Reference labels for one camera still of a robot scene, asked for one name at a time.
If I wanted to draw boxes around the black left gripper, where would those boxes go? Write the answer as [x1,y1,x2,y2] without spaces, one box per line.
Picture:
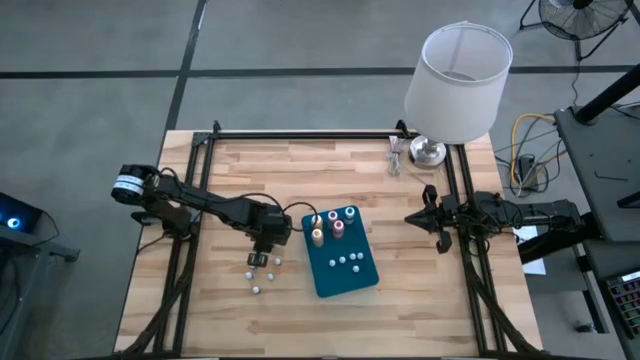
[247,208,294,269]

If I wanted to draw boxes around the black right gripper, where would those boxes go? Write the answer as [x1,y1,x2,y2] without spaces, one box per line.
[404,184,476,255]

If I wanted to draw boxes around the blue plastic bin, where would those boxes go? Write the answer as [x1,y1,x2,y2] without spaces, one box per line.
[301,204,381,300]

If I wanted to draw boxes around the white paper sheet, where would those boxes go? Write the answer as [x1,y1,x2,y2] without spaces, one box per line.
[512,224,549,277]

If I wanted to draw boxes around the white shade silver table lamp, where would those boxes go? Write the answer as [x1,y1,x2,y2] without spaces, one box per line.
[403,20,515,169]

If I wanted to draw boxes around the dark grey side table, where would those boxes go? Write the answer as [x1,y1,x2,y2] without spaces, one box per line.
[553,106,640,244]

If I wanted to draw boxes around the grey metal stand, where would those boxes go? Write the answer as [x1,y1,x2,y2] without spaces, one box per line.
[0,232,81,360]

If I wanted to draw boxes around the black keyboard coloured keys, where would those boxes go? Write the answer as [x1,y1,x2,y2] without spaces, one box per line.
[605,271,640,341]

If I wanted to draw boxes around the black pole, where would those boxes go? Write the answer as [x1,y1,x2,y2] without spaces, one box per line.
[573,63,640,125]

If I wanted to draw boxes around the blue lit computer case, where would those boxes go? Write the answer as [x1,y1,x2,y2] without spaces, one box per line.
[0,192,44,236]

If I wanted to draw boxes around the black floor fan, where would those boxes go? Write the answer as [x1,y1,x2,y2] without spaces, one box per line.
[518,0,635,62]

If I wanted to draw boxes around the white bundled lamp cord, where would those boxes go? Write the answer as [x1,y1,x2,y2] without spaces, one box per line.
[384,134,442,190]

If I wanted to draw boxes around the black left camera cable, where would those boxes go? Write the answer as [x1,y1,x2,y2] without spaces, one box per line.
[232,192,324,234]

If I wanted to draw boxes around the yellow cable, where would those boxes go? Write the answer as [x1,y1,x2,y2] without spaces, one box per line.
[509,112,569,189]

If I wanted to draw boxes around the black aluminium table frame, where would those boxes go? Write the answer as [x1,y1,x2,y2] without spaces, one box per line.
[114,119,539,359]

